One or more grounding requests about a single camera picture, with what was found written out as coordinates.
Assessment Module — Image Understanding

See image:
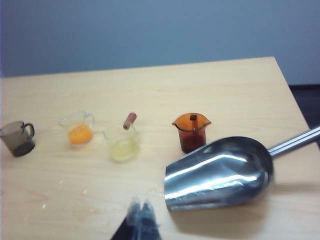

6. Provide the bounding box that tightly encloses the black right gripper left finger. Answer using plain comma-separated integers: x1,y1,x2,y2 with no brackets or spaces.
111,196,142,240

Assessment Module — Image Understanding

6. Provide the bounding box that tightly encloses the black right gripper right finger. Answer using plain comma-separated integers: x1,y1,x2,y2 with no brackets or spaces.
137,196,165,240

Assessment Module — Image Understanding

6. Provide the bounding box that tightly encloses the smoke grey measuring cup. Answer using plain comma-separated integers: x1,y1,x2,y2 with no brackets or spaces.
0,120,36,158

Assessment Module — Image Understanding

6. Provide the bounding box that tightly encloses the clear measuring cup yellow juice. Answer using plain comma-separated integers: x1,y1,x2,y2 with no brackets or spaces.
101,112,140,164

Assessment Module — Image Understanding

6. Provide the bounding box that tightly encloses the amber brown measuring cup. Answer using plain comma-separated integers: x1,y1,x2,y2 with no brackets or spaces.
171,112,212,154

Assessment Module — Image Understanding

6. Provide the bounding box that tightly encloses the clear measuring cup orange juice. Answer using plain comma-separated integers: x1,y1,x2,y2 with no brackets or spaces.
58,111,96,148

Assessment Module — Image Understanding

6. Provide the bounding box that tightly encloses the shiny metal ice scoop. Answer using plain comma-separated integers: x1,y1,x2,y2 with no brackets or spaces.
163,124,320,213

